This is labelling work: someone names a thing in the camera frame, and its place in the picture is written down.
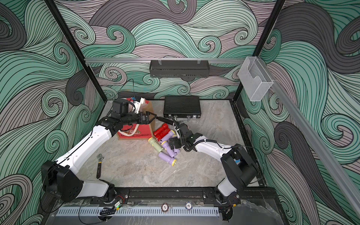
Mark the black wall shelf tray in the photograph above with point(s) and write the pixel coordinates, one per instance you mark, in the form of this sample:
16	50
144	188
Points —
179	68

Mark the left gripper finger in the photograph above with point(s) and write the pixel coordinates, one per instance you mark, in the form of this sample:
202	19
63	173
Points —
150	118
150	113

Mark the red flashlight top lower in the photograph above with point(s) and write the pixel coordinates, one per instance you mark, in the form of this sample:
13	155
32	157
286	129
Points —
162	134

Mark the black microphone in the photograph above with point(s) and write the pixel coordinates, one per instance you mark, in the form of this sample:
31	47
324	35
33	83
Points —
168	121

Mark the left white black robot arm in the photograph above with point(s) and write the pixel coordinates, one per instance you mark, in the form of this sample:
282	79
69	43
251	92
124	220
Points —
60	178

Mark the red flashlight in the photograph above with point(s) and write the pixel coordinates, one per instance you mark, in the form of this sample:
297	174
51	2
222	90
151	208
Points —
162	134
161	129

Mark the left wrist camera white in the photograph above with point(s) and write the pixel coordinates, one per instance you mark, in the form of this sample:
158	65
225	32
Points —
139	104

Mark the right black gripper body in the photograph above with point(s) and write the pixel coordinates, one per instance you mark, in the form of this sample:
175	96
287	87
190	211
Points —
178	142

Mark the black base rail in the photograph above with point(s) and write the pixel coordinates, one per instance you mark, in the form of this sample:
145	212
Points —
205	195

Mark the red flashlight top upper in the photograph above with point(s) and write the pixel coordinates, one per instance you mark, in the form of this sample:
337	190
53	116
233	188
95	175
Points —
161	129

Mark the black hard case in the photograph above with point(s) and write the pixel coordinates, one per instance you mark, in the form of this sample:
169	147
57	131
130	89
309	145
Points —
182	107

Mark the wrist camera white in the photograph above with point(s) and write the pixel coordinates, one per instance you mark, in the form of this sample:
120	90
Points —
176	125
139	104

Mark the white slotted cable duct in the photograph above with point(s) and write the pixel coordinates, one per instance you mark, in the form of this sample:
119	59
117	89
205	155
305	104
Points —
141	211

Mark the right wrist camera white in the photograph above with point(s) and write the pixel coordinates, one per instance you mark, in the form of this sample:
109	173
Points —
176	125

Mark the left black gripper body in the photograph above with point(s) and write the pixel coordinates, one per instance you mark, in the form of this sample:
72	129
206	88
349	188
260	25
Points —
133	118

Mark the red jute tote bag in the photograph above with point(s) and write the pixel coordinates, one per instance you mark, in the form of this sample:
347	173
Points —
137	131

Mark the black tool on table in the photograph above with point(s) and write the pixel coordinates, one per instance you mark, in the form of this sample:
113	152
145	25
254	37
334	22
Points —
99	165

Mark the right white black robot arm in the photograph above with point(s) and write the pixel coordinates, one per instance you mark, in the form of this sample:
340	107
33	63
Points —
239	167

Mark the green flashlight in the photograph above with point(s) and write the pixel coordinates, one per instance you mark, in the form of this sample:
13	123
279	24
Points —
153	142

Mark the clear plastic wall bin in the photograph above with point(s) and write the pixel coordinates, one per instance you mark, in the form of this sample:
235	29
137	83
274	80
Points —
255	78

